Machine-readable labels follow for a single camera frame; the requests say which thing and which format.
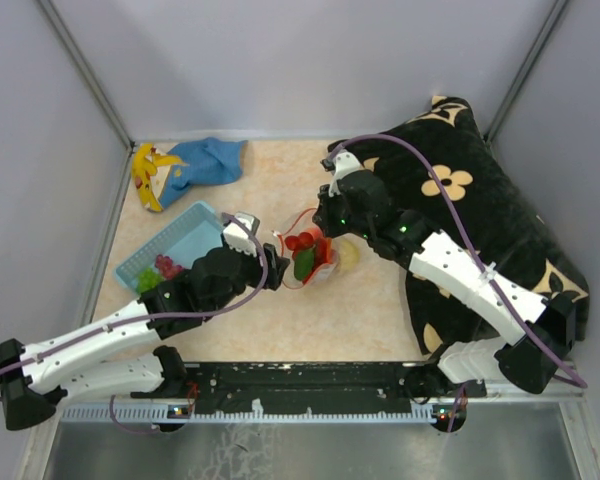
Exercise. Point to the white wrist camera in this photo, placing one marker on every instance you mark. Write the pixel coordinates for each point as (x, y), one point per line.
(344, 164)
(239, 235)

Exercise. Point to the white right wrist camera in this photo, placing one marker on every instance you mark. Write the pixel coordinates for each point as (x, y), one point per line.
(344, 164)

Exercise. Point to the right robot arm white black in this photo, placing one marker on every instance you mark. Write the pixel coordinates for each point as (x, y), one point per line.
(534, 333)

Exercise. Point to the red strawberry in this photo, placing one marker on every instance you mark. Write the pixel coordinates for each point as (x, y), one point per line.
(322, 252)
(306, 240)
(295, 243)

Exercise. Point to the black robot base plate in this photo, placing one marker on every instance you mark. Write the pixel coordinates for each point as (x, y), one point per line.
(297, 388)

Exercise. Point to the clear zip bag orange zipper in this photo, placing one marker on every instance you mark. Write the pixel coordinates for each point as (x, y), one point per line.
(302, 272)

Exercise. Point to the purple grape bunch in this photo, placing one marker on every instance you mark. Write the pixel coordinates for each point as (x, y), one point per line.
(166, 267)

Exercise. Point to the light blue plastic basket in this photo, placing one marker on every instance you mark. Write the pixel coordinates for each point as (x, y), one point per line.
(188, 237)

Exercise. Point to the black floral pillow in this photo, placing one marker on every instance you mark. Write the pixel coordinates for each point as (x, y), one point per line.
(437, 163)

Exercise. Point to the blue cloth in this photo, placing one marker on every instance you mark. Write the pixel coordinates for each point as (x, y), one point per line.
(206, 162)

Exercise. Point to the green grape bunch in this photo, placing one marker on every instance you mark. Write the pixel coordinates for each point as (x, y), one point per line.
(147, 279)

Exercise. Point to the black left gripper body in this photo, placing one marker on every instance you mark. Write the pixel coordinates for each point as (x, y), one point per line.
(249, 275)

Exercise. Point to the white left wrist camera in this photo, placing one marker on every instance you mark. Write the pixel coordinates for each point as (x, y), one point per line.
(239, 235)

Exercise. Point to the yellow pikachu plush toy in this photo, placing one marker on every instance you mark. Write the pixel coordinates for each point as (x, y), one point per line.
(150, 171)

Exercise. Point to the grey slotted cable duct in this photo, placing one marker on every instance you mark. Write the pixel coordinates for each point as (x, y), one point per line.
(128, 413)

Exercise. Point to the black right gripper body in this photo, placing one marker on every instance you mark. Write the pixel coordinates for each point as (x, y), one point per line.
(336, 220)

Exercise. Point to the yellow pear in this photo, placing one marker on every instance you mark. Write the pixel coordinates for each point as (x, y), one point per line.
(348, 254)

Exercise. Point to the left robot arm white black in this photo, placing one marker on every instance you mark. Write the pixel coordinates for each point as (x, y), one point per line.
(124, 353)

